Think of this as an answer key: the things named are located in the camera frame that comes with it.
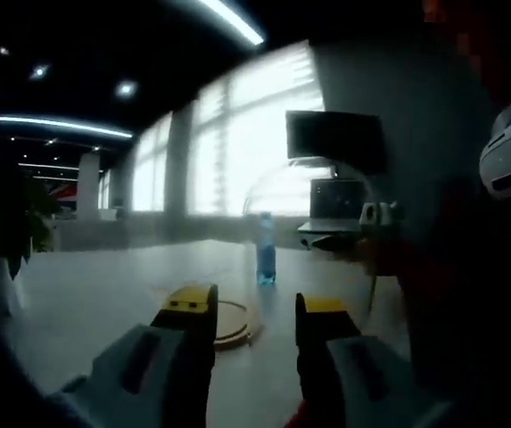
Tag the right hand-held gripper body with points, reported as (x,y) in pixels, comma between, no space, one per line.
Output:
(377,213)

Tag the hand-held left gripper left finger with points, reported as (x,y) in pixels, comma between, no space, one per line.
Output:
(157,374)

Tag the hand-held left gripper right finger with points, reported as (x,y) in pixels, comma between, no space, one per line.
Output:
(353,383)

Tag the blue drink bottle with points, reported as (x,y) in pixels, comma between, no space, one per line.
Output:
(266,254)

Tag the round wooden cover base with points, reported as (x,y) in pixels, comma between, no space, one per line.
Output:
(233,325)

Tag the open laptop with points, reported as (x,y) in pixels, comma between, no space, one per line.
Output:
(335,200)

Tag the person's right hand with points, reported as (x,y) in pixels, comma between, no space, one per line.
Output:
(377,256)

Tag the person's left hand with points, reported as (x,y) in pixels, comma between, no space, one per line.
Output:
(302,419)

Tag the black monitor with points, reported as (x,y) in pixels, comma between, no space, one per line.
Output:
(335,138)

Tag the white chest device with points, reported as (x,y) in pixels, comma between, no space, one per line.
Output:
(509,156)

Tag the green potted plant white pot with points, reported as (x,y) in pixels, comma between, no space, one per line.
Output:
(1,223)

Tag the long ceiling light strip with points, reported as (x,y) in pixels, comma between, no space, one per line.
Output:
(237,22)

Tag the red blue wall graphic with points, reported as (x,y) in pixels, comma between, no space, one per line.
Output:
(63,196)

